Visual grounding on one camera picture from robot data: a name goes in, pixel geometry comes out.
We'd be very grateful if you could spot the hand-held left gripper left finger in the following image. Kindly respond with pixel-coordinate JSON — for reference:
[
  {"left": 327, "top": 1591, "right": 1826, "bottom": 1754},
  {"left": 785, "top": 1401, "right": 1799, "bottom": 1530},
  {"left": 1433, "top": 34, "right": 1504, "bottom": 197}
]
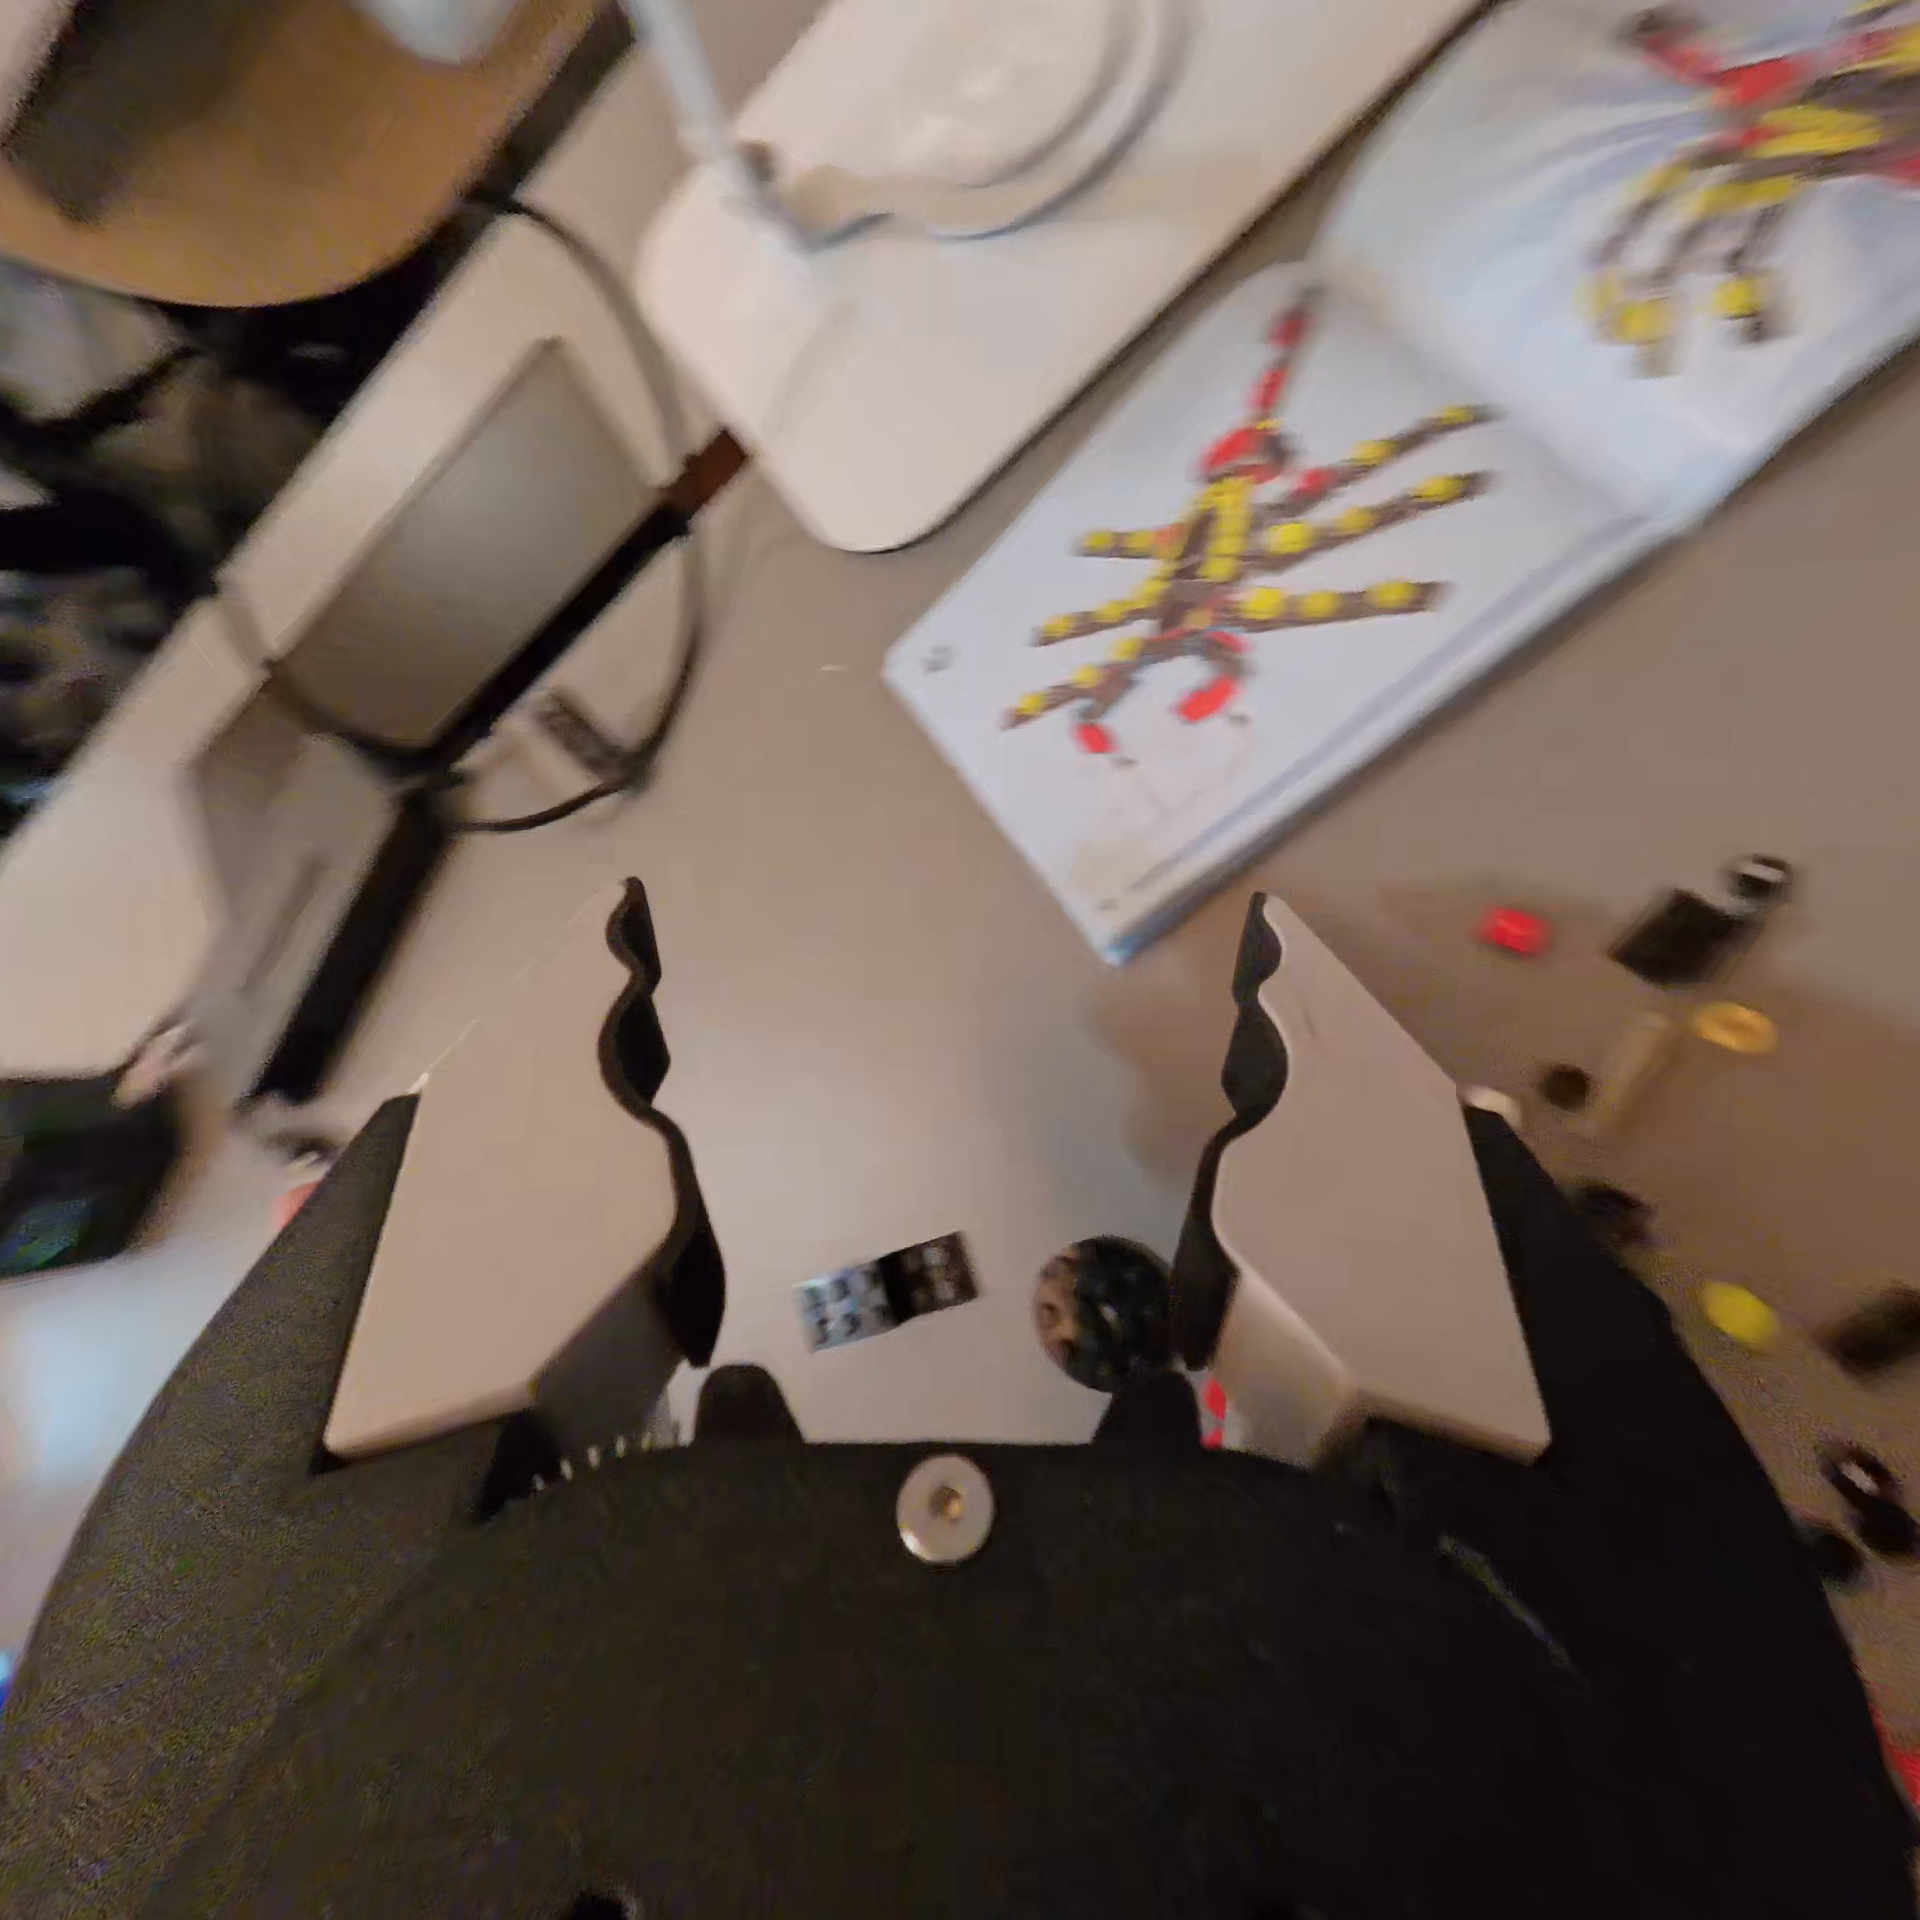
[{"left": 323, "top": 878, "right": 729, "bottom": 1465}]

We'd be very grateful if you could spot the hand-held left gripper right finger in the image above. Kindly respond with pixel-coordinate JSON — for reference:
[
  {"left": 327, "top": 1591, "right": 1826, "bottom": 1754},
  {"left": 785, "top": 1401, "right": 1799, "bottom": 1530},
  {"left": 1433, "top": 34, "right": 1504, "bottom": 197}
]
[{"left": 1174, "top": 892, "right": 1554, "bottom": 1470}]

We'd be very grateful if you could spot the round black lego piece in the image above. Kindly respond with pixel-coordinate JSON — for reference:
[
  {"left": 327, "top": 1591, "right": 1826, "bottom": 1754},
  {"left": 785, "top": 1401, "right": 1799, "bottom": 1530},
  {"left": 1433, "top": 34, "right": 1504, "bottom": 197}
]
[{"left": 1032, "top": 1235, "right": 1183, "bottom": 1391}]

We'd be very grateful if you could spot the black lego plate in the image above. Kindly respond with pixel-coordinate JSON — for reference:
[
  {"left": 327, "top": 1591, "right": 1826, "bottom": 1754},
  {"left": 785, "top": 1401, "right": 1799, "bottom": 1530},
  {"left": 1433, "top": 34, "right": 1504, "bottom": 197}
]
[{"left": 794, "top": 1230, "right": 986, "bottom": 1355}]

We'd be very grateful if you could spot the pile of loose lego pieces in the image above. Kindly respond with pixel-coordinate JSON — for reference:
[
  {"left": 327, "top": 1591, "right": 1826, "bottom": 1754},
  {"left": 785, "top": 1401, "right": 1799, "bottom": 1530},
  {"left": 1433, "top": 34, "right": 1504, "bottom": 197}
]
[{"left": 1477, "top": 853, "right": 1920, "bottom": 1596}]

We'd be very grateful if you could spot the lego instruction booklet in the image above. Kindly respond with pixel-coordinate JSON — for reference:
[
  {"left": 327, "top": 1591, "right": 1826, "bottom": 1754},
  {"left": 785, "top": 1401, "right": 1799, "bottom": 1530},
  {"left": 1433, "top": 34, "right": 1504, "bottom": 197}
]
[{"left": 885, "top": 0, "right": 1920, "bottom": 965}]

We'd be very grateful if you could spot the black battery charger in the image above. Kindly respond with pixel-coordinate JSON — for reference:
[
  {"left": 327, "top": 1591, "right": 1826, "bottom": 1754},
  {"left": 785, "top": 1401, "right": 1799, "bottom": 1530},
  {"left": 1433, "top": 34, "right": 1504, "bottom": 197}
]
[{"left": 0, "top": 1072, "right": 186, "bottom": 1279}]

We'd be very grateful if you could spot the grey flat box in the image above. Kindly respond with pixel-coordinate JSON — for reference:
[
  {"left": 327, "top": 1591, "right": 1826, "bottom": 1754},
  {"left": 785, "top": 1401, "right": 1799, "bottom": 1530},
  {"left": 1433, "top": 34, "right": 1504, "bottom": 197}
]
[{"left": 224, "top": 335, "right": 681, "bottom": 755}]

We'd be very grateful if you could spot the white lamp base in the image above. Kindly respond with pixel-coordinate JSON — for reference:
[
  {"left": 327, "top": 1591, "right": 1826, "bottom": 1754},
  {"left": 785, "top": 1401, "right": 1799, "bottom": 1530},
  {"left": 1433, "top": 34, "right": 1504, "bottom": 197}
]
[{"left": 630, "top": 0, "right": 1491, "bottom": 556}]

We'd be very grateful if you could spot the round wooden seat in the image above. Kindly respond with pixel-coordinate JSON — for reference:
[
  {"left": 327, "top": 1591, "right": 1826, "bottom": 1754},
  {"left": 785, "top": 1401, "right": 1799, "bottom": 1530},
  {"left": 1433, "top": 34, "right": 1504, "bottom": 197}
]
[{"left": 0, "top": 0, "right": 636, "bottom": 311}]

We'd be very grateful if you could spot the black cable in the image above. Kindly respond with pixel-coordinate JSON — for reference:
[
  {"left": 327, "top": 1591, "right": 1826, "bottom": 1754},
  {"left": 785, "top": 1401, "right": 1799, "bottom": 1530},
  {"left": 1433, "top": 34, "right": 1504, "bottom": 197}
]
[{"left": 435, "top": 193, "right": 721, "bottom": 836}]

